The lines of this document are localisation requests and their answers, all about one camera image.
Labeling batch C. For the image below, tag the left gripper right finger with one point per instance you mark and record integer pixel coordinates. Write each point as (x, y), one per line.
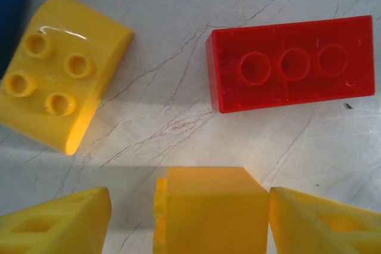
(312, 221)

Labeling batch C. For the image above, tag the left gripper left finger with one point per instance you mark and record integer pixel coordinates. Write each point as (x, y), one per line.
(74, 221)

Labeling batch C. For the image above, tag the curved yellow lego brick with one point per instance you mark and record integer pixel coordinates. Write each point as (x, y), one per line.
(59, 87)

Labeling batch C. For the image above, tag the long red lego brick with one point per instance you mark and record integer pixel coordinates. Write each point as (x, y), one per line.
(291, 63)

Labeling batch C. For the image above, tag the blue lego brick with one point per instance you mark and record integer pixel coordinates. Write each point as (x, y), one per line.
(12, 13)

